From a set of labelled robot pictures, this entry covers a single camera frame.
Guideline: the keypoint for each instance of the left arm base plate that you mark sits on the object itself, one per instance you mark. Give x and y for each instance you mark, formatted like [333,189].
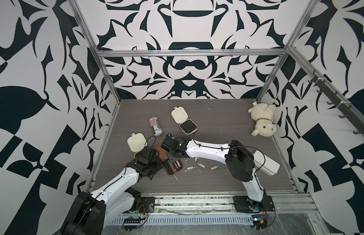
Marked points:
[143,204]

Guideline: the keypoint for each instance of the cream nail kit case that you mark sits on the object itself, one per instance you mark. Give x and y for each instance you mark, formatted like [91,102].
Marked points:
[180,116]
[136,142]

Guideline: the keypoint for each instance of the small cream clipper middle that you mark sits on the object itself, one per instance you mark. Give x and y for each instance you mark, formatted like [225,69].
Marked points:
[201,165]

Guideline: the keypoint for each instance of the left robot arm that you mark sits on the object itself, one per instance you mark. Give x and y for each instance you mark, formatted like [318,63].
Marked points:
[91,212]

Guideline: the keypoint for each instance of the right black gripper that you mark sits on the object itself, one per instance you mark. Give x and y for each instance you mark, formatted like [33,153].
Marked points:
[170,157]

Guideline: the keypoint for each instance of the white teddy bear plush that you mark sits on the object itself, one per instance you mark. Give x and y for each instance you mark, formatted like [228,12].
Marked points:
[263,115]

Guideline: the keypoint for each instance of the white box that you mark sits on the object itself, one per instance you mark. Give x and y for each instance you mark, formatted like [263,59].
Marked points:
[265,163]

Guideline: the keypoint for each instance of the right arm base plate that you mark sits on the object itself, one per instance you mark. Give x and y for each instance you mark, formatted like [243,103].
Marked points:
[245,205]

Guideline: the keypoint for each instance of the wall hook rail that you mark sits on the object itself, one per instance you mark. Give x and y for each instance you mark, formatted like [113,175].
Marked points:
[337,100]

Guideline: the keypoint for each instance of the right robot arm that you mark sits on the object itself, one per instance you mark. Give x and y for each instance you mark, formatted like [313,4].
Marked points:
[234,155]

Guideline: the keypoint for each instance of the small cream clipper left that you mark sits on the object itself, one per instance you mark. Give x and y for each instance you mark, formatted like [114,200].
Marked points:
[190,168]

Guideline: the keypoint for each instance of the crushed flag print can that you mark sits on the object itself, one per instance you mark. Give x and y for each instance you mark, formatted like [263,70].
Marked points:
[156,128]

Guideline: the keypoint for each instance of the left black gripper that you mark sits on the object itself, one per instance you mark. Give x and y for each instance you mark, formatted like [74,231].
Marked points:
[160,164]

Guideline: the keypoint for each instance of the brown nail kit case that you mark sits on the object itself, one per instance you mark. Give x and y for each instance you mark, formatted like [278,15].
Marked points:
[170,168]

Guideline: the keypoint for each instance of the right circuit board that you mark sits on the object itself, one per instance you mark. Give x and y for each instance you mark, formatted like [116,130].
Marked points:
[259,222]

